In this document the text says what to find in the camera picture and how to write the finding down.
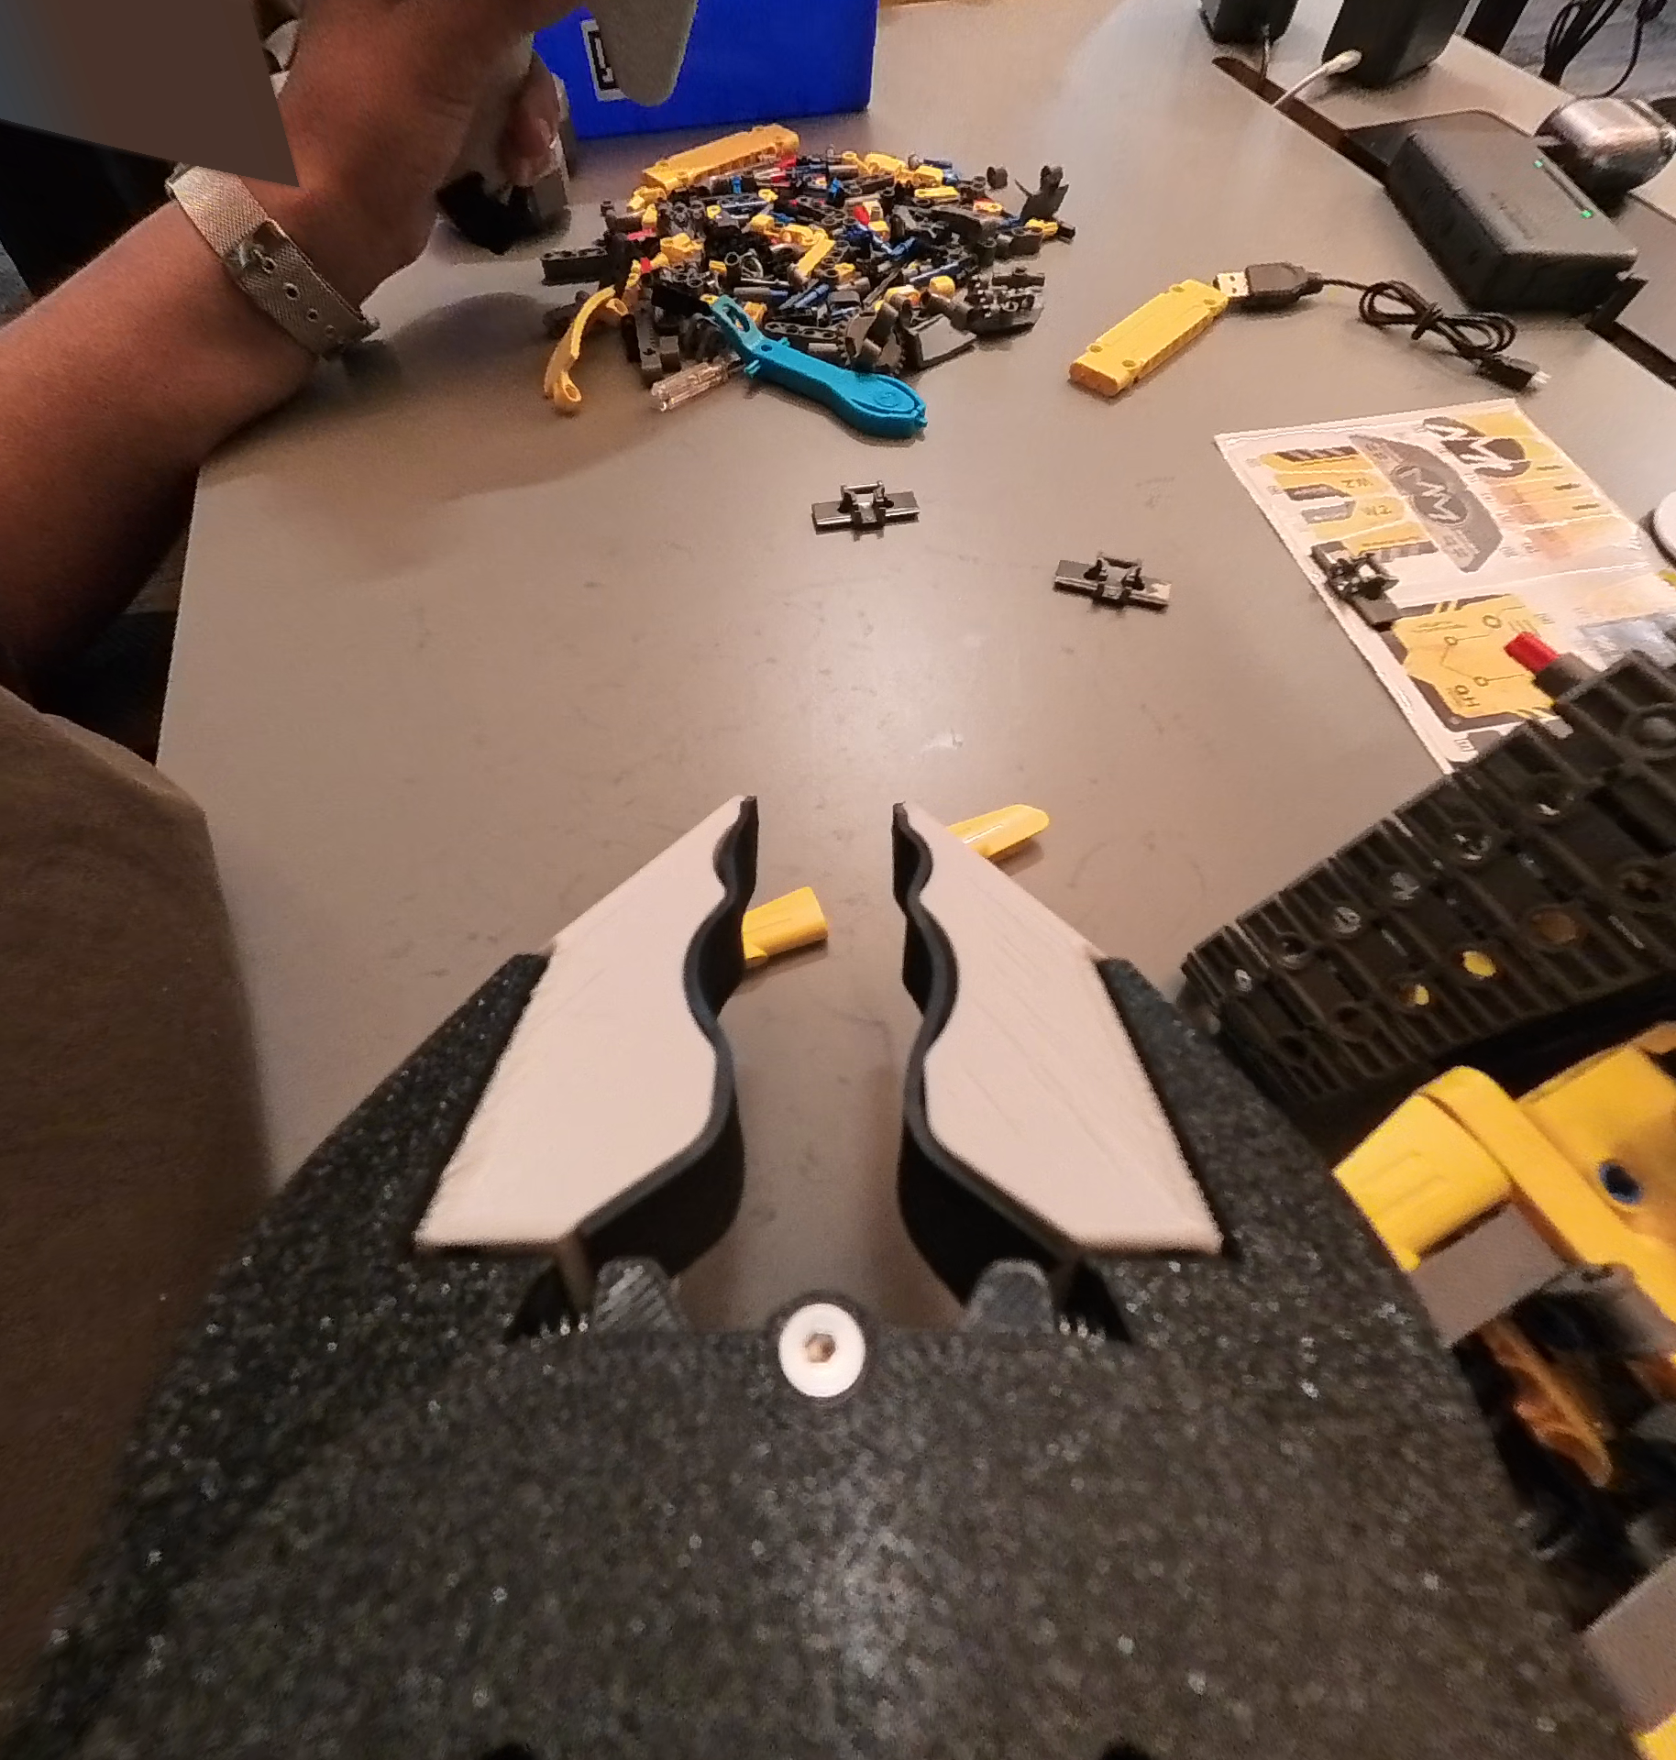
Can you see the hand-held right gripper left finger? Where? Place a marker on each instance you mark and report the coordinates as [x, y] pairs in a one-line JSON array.
[[590, 1087]]

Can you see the black toy track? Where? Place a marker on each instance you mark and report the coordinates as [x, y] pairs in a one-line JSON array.
[[1470, 881]]

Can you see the pile of small building pieces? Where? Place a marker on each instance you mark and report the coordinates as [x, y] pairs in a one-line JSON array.
[[838, 247]]

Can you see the red pin piece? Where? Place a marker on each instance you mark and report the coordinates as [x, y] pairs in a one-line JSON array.
[[1525, 650]]

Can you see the person's left forearm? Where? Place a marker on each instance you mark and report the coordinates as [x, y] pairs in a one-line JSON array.
[[81, 442]]

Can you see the yellow curved building piece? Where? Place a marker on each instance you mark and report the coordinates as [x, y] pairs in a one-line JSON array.
[[571, 351]]

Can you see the person's brown shirt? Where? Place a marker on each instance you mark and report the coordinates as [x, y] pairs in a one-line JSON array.
[[81, 1100]]

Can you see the black charger block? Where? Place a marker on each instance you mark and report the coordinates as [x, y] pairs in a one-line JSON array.
[[1242, 17], [1388, 35]]

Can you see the yellow toy vehicle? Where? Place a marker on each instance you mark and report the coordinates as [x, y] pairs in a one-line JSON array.
[[1581, 1170]]

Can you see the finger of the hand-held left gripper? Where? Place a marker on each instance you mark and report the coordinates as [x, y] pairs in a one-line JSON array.
[[644, 50]]

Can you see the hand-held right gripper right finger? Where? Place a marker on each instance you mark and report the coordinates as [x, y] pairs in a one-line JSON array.
[[1059, 1087]]

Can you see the shiny silver object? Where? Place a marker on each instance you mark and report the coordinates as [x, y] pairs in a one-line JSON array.
[[1606, 137]]

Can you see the person's left hand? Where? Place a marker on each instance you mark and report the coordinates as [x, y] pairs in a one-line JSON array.
[[397, 123]]

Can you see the yellow black sticker sheet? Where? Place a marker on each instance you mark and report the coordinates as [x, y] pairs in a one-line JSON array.
[[1470, 495]]

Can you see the black track link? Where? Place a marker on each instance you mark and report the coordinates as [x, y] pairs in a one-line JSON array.
[[1110, 582], [1353, 579], [857, 512]]

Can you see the yellow connector piece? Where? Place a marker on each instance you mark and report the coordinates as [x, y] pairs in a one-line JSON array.
[[1010, 829], [791, 920]]

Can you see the blue plastic bin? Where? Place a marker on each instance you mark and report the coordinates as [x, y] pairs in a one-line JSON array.
[[783, 57]]

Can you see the yellow long building beam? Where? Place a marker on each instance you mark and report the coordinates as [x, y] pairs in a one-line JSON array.
[[1141, 343]]

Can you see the blue brick separator tool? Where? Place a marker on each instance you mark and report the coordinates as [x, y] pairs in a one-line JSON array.
[[865, 406]]

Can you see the silver mesh wrist band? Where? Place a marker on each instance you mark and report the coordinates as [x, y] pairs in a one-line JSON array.
[[261, 256]]

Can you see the black power adapter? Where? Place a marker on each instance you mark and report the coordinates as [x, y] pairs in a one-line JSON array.
[[1496, 222]]

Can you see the clear building piece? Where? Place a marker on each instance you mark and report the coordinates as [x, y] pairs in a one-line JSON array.
[[688, 387]]

